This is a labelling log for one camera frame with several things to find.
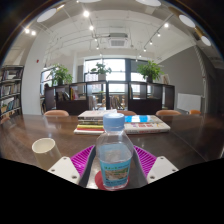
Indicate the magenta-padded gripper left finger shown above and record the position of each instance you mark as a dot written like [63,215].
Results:
[65,168]

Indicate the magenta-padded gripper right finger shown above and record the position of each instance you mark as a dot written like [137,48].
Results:
[162,168]

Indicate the clear blue-capped water bottle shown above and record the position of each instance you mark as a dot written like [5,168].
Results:
[114,156]

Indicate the cream paper cup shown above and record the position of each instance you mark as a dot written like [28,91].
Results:
[46,153]

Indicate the large blue-covered book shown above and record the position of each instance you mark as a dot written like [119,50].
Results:
[148,125]

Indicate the stack of books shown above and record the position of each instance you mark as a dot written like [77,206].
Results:
[90,121]

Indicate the group of orange chairs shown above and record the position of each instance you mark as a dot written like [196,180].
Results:
[56,113]

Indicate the dark open shelf unit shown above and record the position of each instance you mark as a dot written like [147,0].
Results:
[75,106]

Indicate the white board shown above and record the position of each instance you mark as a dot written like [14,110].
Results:
[189,102]

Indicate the bushy potted plant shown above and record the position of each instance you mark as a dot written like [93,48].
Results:
[60,75]

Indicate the tall bookshelf with books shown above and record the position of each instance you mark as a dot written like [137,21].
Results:
[10,90]

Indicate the broad-leaved potted plant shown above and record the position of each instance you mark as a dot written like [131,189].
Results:
[150,70]

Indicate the small potted plant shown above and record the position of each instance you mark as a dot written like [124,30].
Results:
[100,70]

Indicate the ceiling air conditioner unit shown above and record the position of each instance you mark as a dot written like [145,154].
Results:
[118,42]

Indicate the group of ceiling lights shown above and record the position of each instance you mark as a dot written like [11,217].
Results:
[46,15]

